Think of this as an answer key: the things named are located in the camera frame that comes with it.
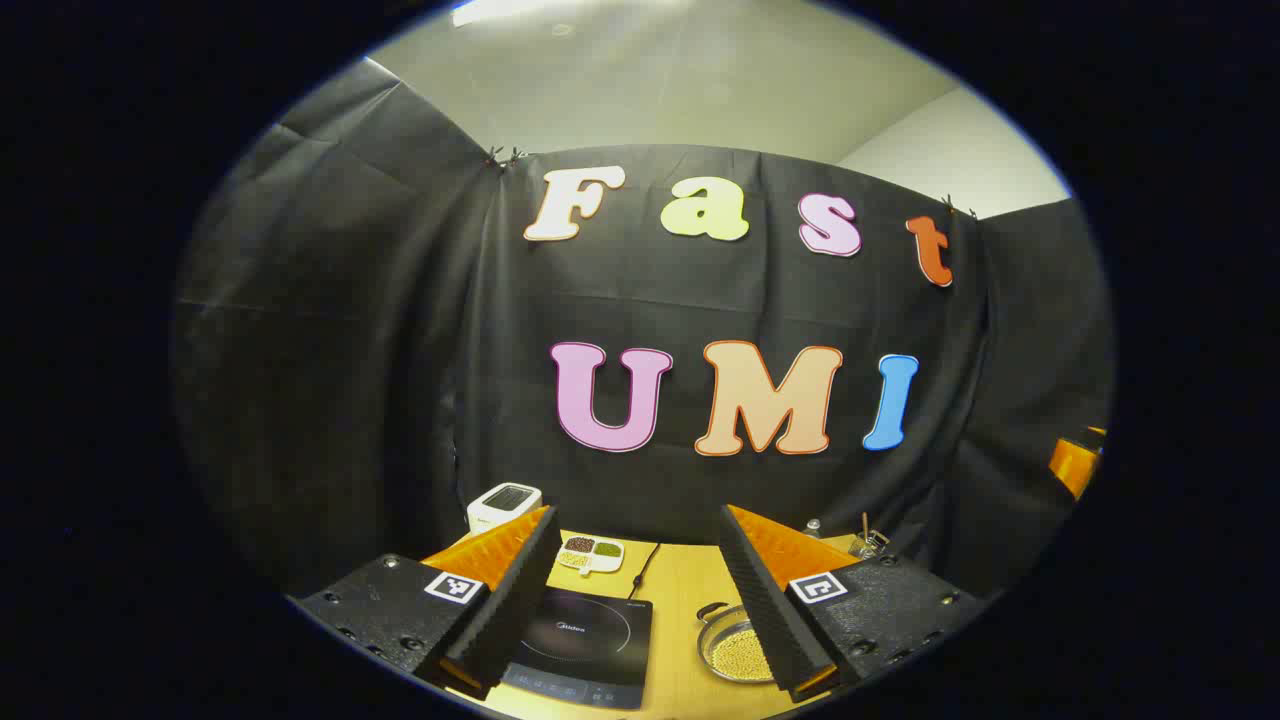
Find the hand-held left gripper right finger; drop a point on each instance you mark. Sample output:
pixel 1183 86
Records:
pixel 765 600

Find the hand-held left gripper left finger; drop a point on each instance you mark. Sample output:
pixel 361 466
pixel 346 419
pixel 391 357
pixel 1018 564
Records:
pixel 510 590

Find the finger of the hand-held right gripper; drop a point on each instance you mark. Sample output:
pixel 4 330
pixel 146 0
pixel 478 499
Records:
pixel 1075 462

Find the stainless steel pot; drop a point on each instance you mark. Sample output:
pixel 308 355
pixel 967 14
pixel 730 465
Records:
pixel 706 655

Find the black induction cooktop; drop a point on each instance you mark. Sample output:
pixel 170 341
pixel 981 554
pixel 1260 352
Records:
pixel 600 640

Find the pile of yellow soybeans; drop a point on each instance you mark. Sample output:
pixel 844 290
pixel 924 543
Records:
pixel 742 655

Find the white toaster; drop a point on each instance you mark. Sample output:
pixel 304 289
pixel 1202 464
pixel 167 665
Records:
pixel 503 505

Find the white divided dish of beans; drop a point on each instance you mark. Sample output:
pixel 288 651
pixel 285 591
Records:
pixel 590 553

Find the black backdrop clip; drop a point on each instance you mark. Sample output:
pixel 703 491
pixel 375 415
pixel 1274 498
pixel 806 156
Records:
pixel 958 207
pixel 503 157

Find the black backdrop cloth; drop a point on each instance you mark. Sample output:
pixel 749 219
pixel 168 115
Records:
pixel 350 350

